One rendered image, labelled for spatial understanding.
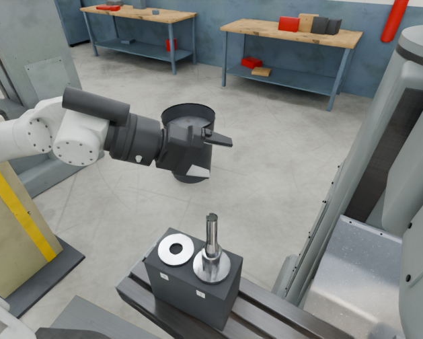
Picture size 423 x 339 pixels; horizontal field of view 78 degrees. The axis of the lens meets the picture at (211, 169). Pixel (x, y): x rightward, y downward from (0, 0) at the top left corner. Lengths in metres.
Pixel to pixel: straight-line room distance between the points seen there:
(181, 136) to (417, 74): 0.49
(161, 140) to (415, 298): 0.42
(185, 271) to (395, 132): 0.58
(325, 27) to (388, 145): 3.42
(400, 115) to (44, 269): 2.15
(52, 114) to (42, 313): 1.70
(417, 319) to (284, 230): 1.87
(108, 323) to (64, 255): 0.91
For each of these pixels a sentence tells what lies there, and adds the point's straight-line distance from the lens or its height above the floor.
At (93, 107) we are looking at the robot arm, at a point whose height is 1.53.
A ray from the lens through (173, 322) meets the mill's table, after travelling 0.83.
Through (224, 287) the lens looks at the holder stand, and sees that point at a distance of 0.65.
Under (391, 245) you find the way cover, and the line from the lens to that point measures 0.93.
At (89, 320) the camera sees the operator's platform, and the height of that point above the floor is 0.40.
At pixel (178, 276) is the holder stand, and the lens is 0.67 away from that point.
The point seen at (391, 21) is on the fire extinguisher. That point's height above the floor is 1.04.
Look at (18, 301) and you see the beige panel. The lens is 2.20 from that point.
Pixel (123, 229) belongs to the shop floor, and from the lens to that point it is 2.27.
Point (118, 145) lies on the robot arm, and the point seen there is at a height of 1.47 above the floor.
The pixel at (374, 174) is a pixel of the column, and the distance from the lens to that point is 0.79.
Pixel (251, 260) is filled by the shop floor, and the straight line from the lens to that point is 2.02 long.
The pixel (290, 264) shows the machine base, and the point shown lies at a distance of 1.83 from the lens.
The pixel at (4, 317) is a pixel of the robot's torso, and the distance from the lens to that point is 0.56.
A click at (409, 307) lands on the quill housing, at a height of 1.40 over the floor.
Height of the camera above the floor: 1.72
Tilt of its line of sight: 40 degrees down
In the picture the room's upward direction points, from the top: straight up
